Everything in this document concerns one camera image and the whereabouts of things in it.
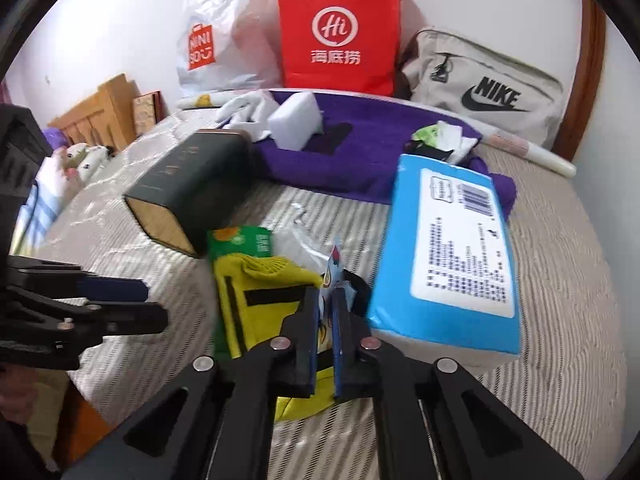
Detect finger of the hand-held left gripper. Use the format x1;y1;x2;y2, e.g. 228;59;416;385
60;300;168;340
65;269;150;303

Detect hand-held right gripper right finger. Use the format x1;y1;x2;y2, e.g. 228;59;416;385
330;282;586;480

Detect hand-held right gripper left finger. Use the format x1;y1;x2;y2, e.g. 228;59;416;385
62;285;323;480

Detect yellow sock with black stripes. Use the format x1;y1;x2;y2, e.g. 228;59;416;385
212;255;336;421

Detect blue tissue pack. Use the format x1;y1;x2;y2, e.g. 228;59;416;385
367;154;522;368

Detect white sponge block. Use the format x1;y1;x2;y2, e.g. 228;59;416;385
267;92;326;152

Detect light blue cloth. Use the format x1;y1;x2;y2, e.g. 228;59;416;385
10;160;66;251

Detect white plush toy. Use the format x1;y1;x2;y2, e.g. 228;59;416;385
55;142;113;181

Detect light wooden furniture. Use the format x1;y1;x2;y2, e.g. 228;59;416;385
47;74;143;153

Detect green packet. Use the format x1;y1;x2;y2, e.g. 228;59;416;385
207;225;275;262

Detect dark box with gold end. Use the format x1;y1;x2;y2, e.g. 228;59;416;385
122;129;253;259

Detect small patterned box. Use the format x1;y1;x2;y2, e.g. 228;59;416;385
131;91;165;133

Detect purple towel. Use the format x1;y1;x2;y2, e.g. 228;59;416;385
252;90;518;223

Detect white cloth with yellow print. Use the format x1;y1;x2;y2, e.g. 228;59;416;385
177;91;226;110

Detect striped bed cover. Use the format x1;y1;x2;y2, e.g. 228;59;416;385
10;105;628;480

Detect white socks with green label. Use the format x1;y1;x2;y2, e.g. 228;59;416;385
411;121;483;166

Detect white plastic bag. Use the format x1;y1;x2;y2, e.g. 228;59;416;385
175;0;283;100

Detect beige waist bag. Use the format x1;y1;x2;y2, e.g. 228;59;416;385
400;27;565;150

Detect white paper roll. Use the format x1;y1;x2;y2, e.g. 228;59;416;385
480;127;577;177

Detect red paper bag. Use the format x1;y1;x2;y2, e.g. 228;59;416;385
276;0;402;97

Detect brown wooden headboard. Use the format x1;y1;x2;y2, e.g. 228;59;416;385
552;0;608;163

